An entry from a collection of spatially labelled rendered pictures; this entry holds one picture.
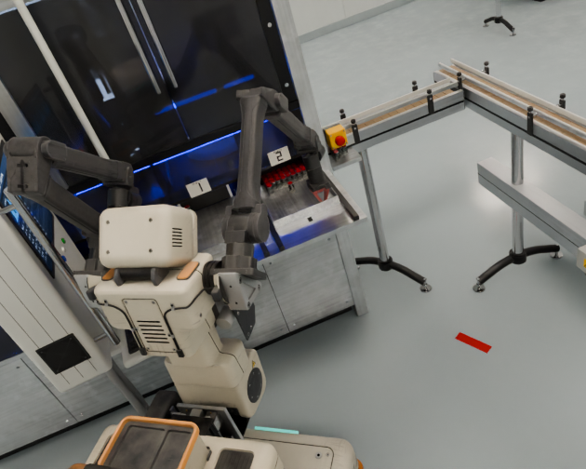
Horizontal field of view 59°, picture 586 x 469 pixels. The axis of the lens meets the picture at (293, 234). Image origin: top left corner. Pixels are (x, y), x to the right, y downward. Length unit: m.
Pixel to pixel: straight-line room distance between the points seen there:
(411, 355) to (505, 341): 0.42
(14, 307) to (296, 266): 1.22
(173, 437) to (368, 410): 1.15
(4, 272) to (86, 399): 1.26
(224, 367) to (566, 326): 1.64
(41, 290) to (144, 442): 0.51
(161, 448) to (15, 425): 1.51
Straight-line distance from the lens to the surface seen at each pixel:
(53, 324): 1.68
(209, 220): 2.10
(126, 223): 1.29
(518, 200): 2.46
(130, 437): 1.47
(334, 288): 2.52
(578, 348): 2.54
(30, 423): 2.83
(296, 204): 2.00
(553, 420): 2.33
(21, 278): 1.59
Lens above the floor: 1.96
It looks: 36 degrees down
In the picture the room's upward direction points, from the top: 19 degrees counter-clockwise
